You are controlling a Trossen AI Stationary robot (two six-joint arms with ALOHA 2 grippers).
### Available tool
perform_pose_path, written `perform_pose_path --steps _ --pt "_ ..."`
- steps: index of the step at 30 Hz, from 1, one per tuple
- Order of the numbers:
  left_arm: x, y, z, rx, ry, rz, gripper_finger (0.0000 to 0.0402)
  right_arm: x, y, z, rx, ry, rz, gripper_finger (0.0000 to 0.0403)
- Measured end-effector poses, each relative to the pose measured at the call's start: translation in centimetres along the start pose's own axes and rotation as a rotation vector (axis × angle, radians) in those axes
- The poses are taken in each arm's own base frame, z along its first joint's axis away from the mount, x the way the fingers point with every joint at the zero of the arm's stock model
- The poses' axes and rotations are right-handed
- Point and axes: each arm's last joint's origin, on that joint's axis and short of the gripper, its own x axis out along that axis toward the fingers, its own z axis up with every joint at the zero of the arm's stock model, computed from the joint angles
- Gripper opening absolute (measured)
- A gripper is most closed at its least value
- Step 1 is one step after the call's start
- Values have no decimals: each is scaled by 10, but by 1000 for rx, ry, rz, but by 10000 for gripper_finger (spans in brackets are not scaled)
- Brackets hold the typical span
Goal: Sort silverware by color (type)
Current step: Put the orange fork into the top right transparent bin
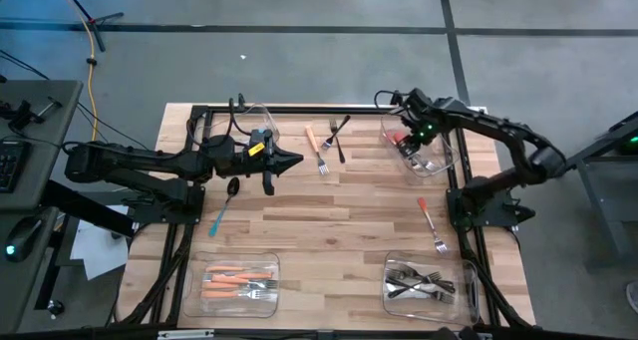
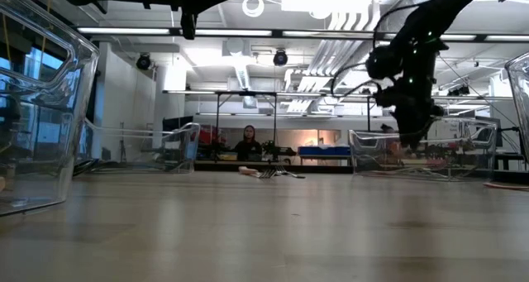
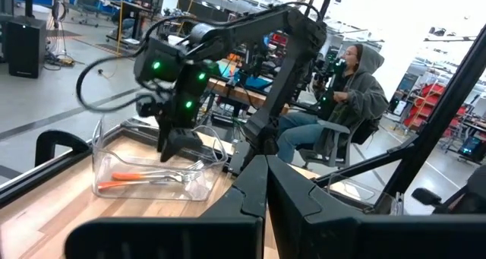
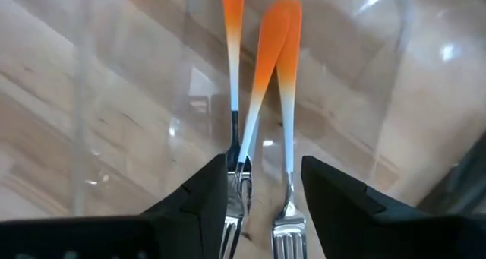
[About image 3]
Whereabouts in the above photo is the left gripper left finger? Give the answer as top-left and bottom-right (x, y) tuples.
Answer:
(63, 154), (268, 259)

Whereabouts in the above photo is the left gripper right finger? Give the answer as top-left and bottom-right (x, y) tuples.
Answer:
(267, 154), (486, 259)

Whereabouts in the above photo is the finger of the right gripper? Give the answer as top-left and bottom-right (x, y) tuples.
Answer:
(160, 128), (204, 163)
(156, 115), (172, 154)

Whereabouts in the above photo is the coral handled utensil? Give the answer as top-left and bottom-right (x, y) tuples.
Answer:
(97, 178), (179, 191)

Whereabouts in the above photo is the silver fork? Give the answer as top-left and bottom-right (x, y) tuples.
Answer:
(178, 159), (207, 172)

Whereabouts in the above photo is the black C clamp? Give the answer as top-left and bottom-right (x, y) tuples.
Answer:
(34, 129), (93, 168)

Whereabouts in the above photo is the black backpack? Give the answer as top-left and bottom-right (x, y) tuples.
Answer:
(351, 115), (383, 146)

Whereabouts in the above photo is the person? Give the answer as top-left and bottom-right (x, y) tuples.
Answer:
(276, 43), (390, 165)

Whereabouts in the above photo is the blue lit computer case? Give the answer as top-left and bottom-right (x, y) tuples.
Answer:
(457, 135), (486, 164)

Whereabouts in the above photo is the black computer tower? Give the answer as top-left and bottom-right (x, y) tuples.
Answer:
(5, 15), (48, 80)

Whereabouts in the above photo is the red storage rack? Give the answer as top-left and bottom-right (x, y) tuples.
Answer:
(402, 82), (469, 131)

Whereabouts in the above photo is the coral handled spoon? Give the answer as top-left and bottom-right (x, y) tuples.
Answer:
(111, 169), (203, 183)

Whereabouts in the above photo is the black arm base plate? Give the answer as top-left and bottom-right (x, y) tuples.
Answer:
(226, 137), (267, 176)

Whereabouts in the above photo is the black aluminium table frame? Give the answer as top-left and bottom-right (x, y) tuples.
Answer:
(0, 0), (486, 216)

